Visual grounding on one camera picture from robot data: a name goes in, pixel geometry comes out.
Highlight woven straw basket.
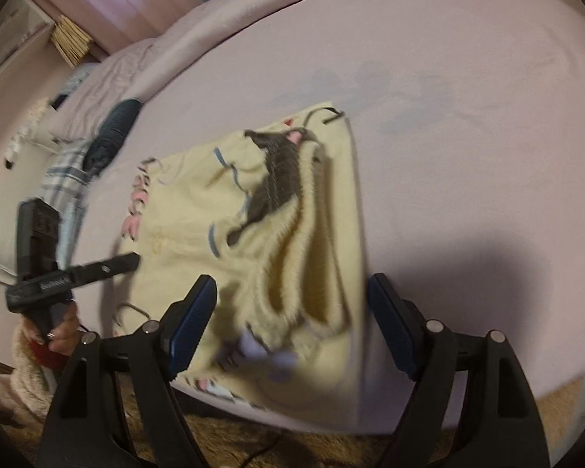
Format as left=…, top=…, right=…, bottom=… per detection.
left=51, top=16, right=94, bottom=68

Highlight white cabinet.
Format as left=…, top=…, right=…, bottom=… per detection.
left=0, top=0, right=57, bottom=93

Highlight plaid cloth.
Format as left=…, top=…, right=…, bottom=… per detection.
left=38, top=139, right=94, bottom=235

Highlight pink duvet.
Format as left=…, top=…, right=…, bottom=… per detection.
left=49, top=0, right=520, bottom=143

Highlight black folded garment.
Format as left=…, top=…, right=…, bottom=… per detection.
left=84, top=98, right=143, bottom=177

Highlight grey folded garment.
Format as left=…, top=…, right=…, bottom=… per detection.
left=56, top=202, right=87, bottom=264

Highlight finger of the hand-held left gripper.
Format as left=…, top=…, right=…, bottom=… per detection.
left=71, top=252, right=140, bottom=288

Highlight pink curtain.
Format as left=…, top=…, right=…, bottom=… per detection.
left=27, top=0, right=203, bottom=57

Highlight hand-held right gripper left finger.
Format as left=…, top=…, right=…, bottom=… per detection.
left=36, top=274, right=218, bottom=468

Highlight black floor cable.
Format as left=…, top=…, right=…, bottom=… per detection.
left=241, top=433, right=281, bottom=468

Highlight person's left hand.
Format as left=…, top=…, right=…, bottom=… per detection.
left=48, top=301, right=83, bottom=358

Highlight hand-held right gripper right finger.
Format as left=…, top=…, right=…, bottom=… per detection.
left=368, top=273, right=551, bottom=468

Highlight yellow printed pants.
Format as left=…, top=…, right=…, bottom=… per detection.
left=111, top=101, right=372, bottom=432

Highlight white plush toy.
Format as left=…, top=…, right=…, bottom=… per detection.
left=4, top=96, right=52, bottom=169

